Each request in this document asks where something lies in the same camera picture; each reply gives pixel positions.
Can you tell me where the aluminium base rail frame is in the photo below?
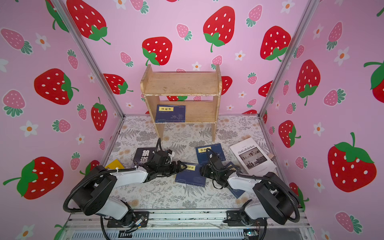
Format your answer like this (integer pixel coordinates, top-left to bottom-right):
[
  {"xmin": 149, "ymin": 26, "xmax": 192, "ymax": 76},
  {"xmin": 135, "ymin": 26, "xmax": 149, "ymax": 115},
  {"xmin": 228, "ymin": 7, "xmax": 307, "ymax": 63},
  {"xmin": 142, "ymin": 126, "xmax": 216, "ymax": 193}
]
[{"xmin": 56, "ymin": 209, "xmax": 316, "ymax": 240}]

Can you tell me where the yellow cover book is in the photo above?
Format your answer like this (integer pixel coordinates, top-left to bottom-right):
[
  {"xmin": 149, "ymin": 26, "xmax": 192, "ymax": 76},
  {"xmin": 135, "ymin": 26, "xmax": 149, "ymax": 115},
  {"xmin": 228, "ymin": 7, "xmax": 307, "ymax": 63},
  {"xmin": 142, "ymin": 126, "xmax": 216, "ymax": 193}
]
[{"xmin": 105, "ymin": 160, "xmax": 125, "ymax": 170}]

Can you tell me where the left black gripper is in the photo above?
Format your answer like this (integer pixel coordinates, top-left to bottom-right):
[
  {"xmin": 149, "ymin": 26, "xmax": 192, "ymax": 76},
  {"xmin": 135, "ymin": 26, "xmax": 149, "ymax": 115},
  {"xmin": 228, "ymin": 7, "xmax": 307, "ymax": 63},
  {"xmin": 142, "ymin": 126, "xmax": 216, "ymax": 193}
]
[{"xmin": 158, "ymin": 160, "xmax": 188, "ymax": 176}]

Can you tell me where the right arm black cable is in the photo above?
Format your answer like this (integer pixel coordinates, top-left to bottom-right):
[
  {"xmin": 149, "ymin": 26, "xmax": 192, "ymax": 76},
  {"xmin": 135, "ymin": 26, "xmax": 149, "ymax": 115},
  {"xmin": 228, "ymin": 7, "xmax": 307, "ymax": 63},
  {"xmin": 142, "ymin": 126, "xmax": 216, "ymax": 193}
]
[{"xmin": 205, "ymin": 148, "xmax": 301, "ymax": 224}]

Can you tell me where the blue book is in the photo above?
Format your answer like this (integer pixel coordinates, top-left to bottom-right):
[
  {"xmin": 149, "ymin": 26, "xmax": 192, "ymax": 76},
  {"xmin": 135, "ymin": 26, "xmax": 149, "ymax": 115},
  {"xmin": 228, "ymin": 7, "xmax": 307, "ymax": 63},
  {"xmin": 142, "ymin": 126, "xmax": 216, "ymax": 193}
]
[
  {"xmin": 155, "ymin": 105, "xmax": 186, "ymax": 123},
  {"xmin": 226, "ymin": 162, "xmax": 245, "ymax": 199},
  {"xmin": 196, "ymin": 144, "xmax": 226, "ymax": 165},
  {"xmin": 175, "ymin": 163, "xmax": 206, "ymax": 188}
]

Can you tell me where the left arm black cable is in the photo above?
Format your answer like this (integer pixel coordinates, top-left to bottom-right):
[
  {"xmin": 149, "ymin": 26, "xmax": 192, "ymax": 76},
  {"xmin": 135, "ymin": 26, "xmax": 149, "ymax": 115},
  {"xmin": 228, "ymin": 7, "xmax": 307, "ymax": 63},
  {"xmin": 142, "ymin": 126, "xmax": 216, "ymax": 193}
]
[{"xmin": 62, "ymin": 137, "xmax": 163, "ymax": 214}]

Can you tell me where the wooden two-tier bookshelf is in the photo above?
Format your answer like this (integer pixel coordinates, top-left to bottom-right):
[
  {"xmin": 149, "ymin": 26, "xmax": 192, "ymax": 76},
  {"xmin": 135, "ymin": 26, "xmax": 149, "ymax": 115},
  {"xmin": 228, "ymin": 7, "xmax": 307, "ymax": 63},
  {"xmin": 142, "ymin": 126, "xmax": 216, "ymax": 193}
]
[{"xmin": 141, "ymin": 65, "xmax": 223, "ymax": 141}]

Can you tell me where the white photo cover book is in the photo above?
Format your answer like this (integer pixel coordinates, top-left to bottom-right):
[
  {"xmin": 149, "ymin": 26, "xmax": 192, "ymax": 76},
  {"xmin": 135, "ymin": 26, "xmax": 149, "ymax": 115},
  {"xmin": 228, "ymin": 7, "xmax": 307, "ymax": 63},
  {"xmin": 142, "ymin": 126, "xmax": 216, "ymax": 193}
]
[{"xmin": 230, "ymin": 138, "xmax": 276, "ymax": 176}]

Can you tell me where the black wolf cover book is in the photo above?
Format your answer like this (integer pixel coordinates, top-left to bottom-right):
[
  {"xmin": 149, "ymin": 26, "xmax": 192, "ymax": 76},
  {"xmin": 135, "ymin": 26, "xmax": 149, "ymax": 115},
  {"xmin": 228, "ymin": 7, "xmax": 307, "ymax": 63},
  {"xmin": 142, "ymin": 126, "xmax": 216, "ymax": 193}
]
[{"xmin": 133, "ymin": 148, "xmax": 156, "ymax": 167}]

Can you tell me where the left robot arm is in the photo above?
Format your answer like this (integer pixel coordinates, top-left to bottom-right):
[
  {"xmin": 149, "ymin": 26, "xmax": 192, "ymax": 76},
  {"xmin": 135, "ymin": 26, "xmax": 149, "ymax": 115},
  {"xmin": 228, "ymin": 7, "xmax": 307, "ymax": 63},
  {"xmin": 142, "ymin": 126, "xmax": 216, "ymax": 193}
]
[{"xmin": 63, "ymin": 150, "xmax": 188, "ymax": 227}]

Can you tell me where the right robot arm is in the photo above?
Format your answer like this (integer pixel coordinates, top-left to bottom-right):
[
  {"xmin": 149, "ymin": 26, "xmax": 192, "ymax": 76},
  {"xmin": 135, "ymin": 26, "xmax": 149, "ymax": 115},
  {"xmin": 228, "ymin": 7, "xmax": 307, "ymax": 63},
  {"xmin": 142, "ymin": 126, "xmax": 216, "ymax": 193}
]
[{"xmin": 200, "ymin": 162, "xmax": 300, "ymax": 226}]

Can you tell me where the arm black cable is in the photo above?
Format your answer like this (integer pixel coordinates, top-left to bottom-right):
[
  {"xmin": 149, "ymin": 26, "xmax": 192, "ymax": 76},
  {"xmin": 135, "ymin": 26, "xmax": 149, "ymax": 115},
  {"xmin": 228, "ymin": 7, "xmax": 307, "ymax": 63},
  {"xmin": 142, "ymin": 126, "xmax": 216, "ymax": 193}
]
[
  {"xmin": 62, "ymin": 137, "xmax": 163, "ymax": 214},
  {"xmin": 205, "ymin": 148, "xmax": 301, "ymax": 224}
]

